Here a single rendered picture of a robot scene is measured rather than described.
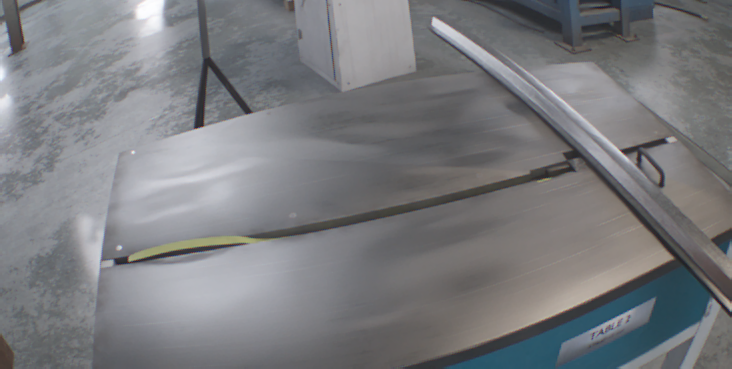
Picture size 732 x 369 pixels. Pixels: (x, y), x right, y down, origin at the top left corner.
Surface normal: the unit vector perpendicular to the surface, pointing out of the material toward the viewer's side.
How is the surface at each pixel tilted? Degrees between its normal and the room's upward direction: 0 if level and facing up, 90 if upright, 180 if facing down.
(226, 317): 0
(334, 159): 0
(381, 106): 0
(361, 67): 90
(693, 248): 75
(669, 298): 90
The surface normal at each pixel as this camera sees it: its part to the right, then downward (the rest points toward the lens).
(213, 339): -0.10, -0.84
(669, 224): -0.93, 0.03
